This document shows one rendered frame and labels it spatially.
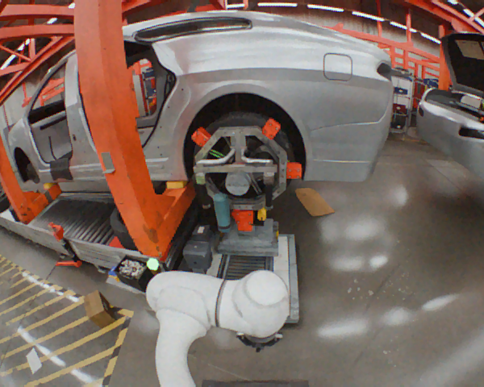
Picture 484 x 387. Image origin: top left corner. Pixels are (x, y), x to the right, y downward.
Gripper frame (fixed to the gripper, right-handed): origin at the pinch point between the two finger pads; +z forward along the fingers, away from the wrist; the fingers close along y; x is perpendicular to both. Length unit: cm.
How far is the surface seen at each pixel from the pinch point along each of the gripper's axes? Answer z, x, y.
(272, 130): -39, 90, 2
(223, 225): 17, 76, -27
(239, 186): -13, 75, -15
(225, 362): 70, 4, -19
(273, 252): 58, 90, 7
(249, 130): -39, 91, -10
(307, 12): -380, 1031, 196
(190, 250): 32, 65, -49
